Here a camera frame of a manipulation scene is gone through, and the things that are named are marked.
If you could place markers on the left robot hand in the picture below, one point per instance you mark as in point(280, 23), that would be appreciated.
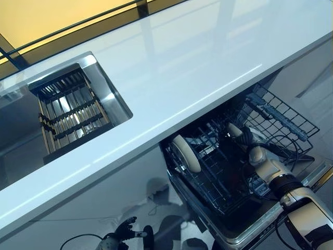
point(127, 231)

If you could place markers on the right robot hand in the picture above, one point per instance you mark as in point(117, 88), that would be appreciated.
point(248, 139)

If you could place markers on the cream round plate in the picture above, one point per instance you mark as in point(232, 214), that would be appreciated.
point(233, 129)
point(186, 153)

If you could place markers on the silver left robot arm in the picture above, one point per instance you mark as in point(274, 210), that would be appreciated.
point(109, 243)

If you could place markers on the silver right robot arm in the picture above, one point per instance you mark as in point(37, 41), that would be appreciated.
point(299, 203)

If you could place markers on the black built-in dishwasher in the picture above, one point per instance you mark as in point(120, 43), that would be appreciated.
point(247, 221)

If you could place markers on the black robot foot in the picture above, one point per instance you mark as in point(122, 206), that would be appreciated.
point(148, 237)

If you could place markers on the white cabinet door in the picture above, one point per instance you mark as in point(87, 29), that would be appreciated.
point(78, 208)

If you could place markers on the black dish drying rack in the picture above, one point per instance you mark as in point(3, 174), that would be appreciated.
point(72, 114)

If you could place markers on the stainless steel kitchen sink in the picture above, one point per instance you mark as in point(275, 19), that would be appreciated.
point(109, 96)

